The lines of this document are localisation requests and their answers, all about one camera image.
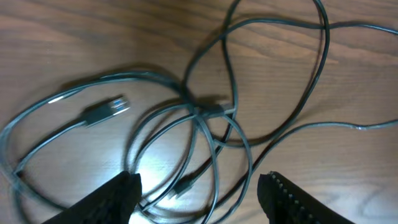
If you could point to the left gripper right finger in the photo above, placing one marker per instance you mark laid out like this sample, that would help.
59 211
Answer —
283 202

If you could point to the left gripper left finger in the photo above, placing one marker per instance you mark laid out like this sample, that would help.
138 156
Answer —
113 203

